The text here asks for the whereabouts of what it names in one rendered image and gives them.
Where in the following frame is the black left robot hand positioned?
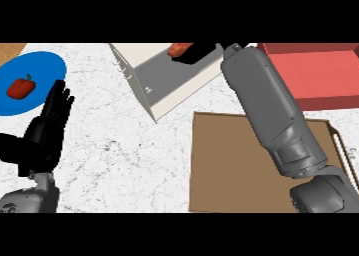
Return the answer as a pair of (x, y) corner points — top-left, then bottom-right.
(0, 79), (77, 178)

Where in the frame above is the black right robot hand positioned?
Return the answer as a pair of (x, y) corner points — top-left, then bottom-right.
(170, 42), (250, 66)

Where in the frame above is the orange sweet potato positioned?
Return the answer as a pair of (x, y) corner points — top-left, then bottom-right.
(167, 42), (196, 58)

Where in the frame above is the brown wooden tray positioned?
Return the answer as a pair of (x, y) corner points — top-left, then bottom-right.
(188, 111), (359, 214)

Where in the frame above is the red bell pepper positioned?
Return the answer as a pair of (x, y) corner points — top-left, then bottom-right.
(7, 73), (38, 101)

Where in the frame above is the blue plate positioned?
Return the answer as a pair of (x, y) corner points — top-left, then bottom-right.
(0, 50), (69, 117)

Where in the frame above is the brown wooden board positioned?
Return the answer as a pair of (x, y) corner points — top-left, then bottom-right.
(0, 42), (29, 75)

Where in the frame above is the red box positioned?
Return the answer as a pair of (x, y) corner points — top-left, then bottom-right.
(256, 42), (359, 112)

